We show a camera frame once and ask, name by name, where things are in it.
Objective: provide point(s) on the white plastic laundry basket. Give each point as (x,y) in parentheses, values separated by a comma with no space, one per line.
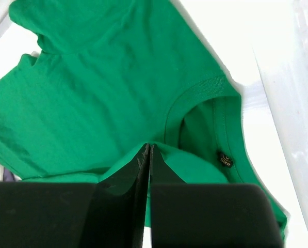
(280,44)

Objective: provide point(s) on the green t shirt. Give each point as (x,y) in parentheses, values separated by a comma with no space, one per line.
(111,77)

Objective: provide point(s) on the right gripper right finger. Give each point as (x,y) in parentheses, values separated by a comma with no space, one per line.
(208,215)

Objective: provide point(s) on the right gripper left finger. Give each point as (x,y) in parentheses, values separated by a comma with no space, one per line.
(110,213)

